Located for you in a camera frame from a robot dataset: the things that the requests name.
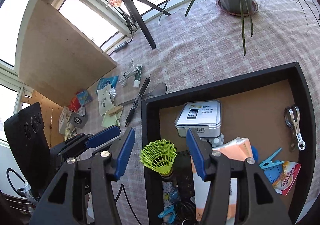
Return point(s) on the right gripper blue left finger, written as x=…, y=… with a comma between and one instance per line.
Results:
x=121, y=150

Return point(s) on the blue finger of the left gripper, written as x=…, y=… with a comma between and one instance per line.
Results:
x=102, y=137

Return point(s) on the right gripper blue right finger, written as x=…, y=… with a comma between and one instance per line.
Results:
x=200, y=151

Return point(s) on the green cleaning cloth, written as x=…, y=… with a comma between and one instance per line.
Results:
x=110, y=120

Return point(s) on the silver tin box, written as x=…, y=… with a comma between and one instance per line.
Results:
x=204, y=116

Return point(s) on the white paper sachet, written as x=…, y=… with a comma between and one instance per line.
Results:
x=104, y=99

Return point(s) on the black ballpoint pen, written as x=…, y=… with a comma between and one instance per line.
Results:
x=136, y=101

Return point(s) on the red coffee mix sachet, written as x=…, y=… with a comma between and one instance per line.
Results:
x=287, y=177

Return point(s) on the metal clip wrench tool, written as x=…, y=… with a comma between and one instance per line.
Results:
x=292, y=120

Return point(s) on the white bead cluster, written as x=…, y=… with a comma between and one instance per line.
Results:
x=214, y=142

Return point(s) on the grey square card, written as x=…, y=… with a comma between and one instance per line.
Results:
x=77, y=120

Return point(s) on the white small box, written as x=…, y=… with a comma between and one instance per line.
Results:
x=63, y=120

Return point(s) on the yellow plastic shuttlecock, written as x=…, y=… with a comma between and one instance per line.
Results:
x=159, y=156

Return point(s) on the wooden clothespin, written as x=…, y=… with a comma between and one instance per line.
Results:
x=114, y=110

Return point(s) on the red packet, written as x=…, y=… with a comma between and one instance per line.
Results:
x=74, y=104

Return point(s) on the blue picture card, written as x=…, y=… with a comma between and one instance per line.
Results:
x=84, y=97

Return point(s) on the orange tissue pack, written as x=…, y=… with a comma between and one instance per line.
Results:
x=216, y=208

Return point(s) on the wooden slat panel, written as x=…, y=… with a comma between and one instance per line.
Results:
x=50, y=113

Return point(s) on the blue wet wipe packet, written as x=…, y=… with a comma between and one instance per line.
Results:
x=104, y=81

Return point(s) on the metal spoon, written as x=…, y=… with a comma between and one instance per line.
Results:
x=160, y=89

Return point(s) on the green white glue stick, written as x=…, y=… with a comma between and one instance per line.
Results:
x=138, y=76

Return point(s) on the blue plastic clothespin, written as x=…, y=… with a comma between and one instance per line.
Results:
x=269, y=162

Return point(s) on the black storage tray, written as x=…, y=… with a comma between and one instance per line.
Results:
x=252, y=107

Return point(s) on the large wooden board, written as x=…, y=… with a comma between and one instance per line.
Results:
x=58, y=60

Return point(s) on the pink checkered tablecloth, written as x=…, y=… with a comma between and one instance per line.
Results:
x=203, y=45

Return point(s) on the black tripod stand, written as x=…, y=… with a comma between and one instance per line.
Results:
x=134, y=13

